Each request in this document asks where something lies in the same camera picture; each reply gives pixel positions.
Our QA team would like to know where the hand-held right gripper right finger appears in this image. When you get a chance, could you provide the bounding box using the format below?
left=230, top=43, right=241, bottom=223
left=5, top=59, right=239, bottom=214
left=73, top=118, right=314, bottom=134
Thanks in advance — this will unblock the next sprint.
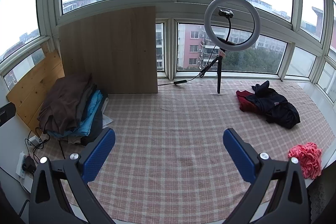
left=223, top=128, right=311, bottom=224

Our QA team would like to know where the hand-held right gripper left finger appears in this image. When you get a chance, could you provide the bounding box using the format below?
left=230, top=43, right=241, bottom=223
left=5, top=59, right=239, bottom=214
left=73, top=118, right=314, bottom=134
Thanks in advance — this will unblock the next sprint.
left=28, top=127, right=116, bottom=224

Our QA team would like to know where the pink shirt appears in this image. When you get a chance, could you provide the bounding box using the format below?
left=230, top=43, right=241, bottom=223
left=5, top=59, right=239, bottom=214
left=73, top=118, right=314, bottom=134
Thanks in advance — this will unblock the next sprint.
left=288, top=142, right=323, bottom=180

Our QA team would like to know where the stack of folded clothes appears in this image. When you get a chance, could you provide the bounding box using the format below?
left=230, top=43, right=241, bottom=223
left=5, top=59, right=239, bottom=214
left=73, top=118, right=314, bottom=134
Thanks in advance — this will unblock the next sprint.
left=38, top=74, right=96, bottom=135

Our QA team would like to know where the dark grey folded garment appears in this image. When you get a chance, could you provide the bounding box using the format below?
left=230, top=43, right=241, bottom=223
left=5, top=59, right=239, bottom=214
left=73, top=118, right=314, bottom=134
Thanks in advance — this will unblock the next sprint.
left=79, top=107, right=105, bottom=147

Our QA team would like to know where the blue folded garment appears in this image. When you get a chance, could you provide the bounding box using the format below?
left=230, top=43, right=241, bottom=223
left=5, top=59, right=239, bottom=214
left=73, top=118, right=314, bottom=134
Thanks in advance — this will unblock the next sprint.
left=47, top=90, right=103, bottom=138

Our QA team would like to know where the red garment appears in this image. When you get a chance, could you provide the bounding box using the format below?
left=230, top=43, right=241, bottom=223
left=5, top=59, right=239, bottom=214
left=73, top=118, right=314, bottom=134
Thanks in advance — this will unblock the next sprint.
left=235, top=90, right=265, bottom=115

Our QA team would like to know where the navy garment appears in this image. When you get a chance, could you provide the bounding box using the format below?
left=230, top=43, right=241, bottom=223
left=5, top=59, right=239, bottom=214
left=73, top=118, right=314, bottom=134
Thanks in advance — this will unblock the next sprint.
left=251, top=80, right=301, bottom=129

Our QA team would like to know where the black power adapter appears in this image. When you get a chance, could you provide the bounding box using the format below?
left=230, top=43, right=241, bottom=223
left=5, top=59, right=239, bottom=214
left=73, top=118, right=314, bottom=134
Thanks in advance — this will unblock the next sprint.
left=22, top=156, right=37, bottom=173

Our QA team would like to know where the pink plaid blanket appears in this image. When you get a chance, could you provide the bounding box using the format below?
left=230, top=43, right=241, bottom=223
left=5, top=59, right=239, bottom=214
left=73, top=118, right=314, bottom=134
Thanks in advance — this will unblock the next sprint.
left=34, top=79, right=332, bottom=224

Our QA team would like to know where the white power strip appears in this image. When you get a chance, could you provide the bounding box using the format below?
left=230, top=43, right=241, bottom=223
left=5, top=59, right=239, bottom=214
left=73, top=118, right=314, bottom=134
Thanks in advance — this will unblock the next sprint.
left=16, top=152, right=30, bottom=179

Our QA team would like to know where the pine wood panel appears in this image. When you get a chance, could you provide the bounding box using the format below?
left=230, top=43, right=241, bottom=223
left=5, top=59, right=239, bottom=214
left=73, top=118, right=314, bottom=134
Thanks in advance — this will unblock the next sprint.
left=6, top=43, right=66, bottom=136

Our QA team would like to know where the light wooden board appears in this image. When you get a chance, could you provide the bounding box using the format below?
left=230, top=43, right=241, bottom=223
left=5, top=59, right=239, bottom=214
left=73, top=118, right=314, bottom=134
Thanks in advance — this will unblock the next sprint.
left=58, top=6, right=159, bottom=94

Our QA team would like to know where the black phone holder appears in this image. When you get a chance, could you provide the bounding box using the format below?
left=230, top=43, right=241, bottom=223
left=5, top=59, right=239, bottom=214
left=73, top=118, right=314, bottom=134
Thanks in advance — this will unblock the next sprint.
left=219, top=7, right=235, bottom=44

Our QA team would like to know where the black cable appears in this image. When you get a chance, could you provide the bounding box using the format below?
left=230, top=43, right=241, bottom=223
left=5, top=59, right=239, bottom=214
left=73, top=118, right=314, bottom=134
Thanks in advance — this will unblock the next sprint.
left=25, top=119, right=50, bottom=159

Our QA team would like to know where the ring light cable with remote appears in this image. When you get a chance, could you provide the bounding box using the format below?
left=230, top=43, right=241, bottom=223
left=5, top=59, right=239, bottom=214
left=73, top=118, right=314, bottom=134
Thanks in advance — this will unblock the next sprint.
left=157, top=49, right=221, bottom=86

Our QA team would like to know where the white ring light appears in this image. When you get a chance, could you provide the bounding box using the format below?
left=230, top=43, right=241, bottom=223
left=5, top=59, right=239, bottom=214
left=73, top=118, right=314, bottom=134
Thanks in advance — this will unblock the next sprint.
left=204, top=0, right=261, bottom=52

